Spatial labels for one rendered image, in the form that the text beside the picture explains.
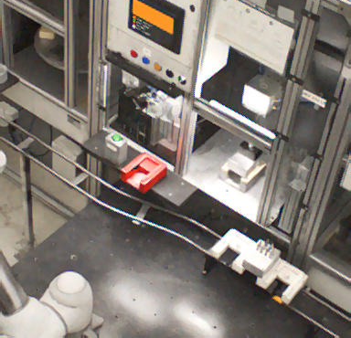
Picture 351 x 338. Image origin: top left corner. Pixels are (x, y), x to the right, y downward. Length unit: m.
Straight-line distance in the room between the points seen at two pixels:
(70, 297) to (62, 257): 0.47
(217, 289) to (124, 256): 0.41
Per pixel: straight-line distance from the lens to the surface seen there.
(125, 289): 3.24
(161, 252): 3.36
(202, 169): 3.39
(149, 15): 2.94
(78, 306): 2.92
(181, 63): 2.98
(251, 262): 3.06
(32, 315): 2.83
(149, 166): 3.31
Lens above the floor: 3.29
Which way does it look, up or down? 41 degrees down
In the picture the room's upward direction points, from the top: 9 degrees clockwise
